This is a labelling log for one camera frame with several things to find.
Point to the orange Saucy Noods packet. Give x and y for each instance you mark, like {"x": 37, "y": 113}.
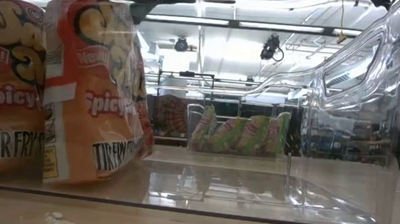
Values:
{"x": 146, "y": 129}
{"x": 7, "y": 111}

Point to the red white snack packet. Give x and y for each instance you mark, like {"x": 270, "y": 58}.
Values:
{"x": 91, "y": 125}

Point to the black overhead crossbar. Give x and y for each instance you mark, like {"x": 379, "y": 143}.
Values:
{"x": 233, "y": 23}

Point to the white box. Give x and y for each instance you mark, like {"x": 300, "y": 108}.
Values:
{"x": 173, "y": 87}

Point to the person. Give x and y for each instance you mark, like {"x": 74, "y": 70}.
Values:
{"x": 172, "y": 113}

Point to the row of green ramen packets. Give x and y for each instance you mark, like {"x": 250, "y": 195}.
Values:
{"x": 188, "y": 132}

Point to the yellow hanging tag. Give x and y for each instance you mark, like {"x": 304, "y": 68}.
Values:
{"x": 341, "y": 38}

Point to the cluttered background shelf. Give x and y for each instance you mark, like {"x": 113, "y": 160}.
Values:
{"x": 330, "y": 136}

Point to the white noodle crumbs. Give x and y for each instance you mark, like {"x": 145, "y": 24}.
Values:
{"x": 57, "y": 220}

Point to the clear plastic bin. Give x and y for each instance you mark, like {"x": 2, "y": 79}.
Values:
{"x": 322, "y": 193}

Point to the black overhead camera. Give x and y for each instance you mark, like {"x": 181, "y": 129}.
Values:
{"x": 181, "y": 44}

